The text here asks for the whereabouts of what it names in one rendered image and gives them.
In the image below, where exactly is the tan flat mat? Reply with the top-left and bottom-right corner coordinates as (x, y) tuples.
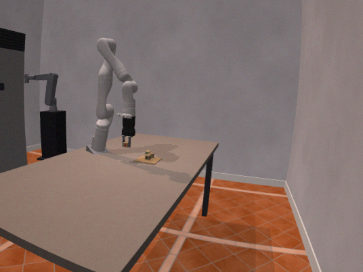
(134, 156), (162, 164)

